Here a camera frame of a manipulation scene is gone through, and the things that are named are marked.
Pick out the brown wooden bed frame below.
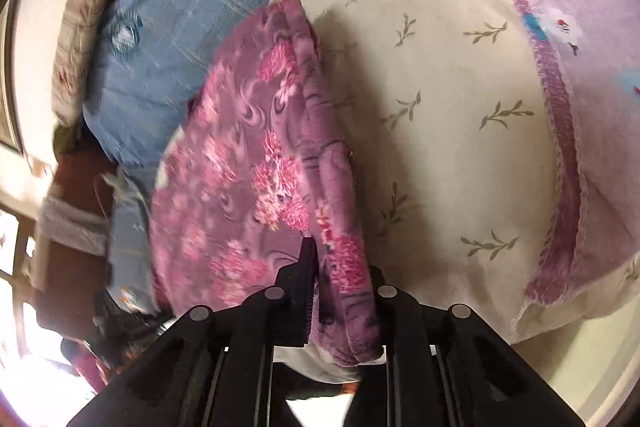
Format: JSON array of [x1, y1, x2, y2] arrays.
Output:
[[30, 137, 121, 343]]

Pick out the light blue cloth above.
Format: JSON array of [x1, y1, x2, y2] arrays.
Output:
[[102, 167, 161, 315]]

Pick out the beige floral pillow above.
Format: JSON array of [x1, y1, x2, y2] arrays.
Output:
[[50, 0, 161, 128]]

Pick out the white cloth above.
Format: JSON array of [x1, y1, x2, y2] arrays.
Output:
[[37, 199, 108, 255]]

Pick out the cream leaf-print quilt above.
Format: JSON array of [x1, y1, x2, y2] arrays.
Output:
[[155, 0, 640, 383]]

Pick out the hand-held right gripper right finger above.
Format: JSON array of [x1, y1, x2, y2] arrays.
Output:
[[345, 266, 586, 427]]

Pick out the purple towel blanket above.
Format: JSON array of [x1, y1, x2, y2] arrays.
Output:
[[405, 0, 640, 308]]

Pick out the pink floral garment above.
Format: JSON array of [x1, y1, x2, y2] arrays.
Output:
[[149, 0, 388, 368]]

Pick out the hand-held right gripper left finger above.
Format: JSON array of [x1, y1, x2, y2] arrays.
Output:
[[65, 237, 321, 427]]

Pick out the person's magenta clothing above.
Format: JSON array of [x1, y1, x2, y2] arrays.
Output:
[[60, 339, 108, 395]]

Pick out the white cable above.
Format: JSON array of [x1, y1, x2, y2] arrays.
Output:
[[95, 172, 131, 228]]

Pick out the window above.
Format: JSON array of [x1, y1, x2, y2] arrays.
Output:
[[0, 202, 56, 373]]

